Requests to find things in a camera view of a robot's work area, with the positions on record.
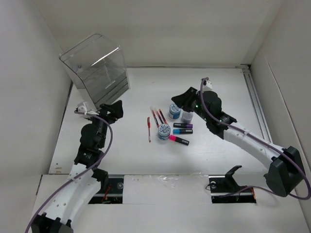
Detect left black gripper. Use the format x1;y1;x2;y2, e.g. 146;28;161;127
87;100;122;148

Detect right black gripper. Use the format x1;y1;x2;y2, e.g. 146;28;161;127
171;87;210;122

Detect clear acrylic drawer organizer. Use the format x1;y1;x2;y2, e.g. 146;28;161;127
59;33;130;109

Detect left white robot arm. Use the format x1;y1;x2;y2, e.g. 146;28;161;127
25;100;123;233

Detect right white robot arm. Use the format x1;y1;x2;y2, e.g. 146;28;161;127
172;87;311;197

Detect blue tape jar upper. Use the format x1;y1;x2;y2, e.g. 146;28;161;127
169;103;181;119

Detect blue tape jar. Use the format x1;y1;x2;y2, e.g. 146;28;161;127
169;103;181;119
157;124;171;141

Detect clear jar purple contents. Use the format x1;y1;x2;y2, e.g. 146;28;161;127
181;111;193;124

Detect purple highlighter marker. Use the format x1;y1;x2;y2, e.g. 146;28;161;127
173;123;193;129

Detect red pen right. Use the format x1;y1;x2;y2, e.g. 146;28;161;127
158;109;168;124

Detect red pen middle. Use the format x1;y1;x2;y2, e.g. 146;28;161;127
154;108;165;124

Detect red pen lying apart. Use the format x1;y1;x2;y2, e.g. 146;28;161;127
147;117;151;143

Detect blue highlighter marker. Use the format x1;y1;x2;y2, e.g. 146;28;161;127
173;129;193;135

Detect red pen white cap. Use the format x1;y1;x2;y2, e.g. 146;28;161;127
150;106;159;128

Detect blue tape jar lower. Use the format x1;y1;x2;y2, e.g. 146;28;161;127
157;124;171;141

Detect pink highlighter marker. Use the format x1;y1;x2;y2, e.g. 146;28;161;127
169;135;190;146

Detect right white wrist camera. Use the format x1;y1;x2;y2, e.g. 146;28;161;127
202;77;213;92

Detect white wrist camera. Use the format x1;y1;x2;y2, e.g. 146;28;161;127
202;77;213;92
74;101;98;118

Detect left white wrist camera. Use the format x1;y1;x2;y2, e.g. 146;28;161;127
74;101;98;118

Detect right aluminium rail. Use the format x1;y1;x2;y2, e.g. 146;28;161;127
235;64;280;166

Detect aluminium rail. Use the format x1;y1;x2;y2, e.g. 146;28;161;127
235;64;280;166
89;173;258;200

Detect front aluminium rail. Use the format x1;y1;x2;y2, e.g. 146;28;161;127
89;173;258;200

